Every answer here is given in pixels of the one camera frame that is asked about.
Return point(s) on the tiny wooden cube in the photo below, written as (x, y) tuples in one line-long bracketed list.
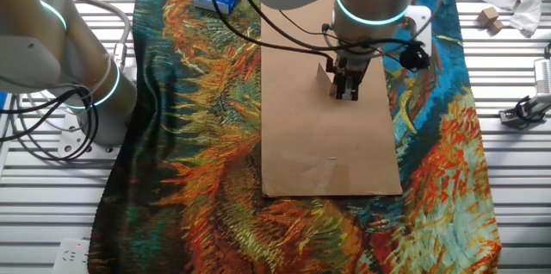
[(497, 27), (487, 15)]

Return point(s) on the metal camera bracket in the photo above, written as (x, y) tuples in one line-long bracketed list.
[(510, 118)]

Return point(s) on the brown cardboard sheet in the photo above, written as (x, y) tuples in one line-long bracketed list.
[(323, 145)]

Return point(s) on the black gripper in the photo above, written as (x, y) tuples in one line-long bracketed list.
[(351, 67)]

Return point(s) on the sunflower painting print cloth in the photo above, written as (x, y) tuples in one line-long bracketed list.
[(206, 136)]

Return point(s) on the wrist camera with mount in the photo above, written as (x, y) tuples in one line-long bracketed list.
[(419, 17)]

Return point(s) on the white power strip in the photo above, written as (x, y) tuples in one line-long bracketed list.
[(69, 259)]

